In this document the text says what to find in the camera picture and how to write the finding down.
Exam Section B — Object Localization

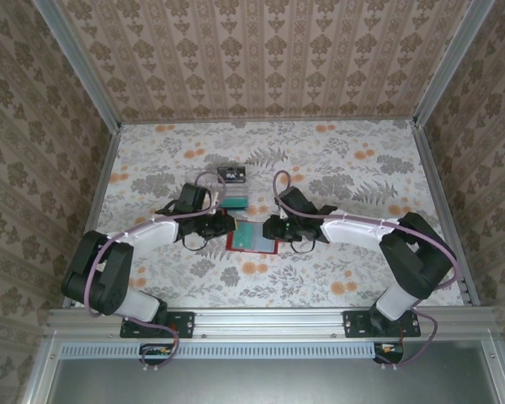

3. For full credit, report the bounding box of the red card holder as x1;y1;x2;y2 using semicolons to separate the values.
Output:
226;217;279;255

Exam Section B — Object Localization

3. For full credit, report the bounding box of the turquoise credit card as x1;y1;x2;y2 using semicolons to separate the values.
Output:
234;221;260;251

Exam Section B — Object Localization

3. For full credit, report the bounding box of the clear acrylic card stand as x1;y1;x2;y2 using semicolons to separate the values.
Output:
183;166;250;211

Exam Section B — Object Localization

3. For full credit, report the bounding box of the black printed card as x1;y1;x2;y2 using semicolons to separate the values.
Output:
216;165;248;184

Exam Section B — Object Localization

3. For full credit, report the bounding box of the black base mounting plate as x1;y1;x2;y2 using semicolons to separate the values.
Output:
343;310;422;339
120;310;194;339

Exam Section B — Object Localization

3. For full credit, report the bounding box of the grey metal panel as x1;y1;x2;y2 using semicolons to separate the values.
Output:
45;355;505;404

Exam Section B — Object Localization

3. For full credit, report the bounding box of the thin black cable loop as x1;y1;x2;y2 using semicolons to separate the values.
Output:
181;233;210;252
291;237;319;254

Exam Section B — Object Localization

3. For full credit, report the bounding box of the purple cable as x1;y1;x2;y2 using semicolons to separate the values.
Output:
86;171;228;374
272;170;458;372

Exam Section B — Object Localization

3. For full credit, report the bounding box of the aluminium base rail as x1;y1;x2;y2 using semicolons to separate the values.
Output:
45;306;500;340

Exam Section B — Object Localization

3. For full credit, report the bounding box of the thin aluminium frame rail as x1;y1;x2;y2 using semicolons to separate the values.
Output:
120;119;417;126

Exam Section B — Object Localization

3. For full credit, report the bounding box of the white slotted cable duct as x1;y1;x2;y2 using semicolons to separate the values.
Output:
61;341;378;359

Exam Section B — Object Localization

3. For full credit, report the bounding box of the black connector box with wires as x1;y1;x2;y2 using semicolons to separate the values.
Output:
139;343;180;365
372;341;405;365

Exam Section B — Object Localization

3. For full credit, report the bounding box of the aluminium frame post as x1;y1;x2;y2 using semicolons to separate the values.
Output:
31;0;123;131
412;0;497;127

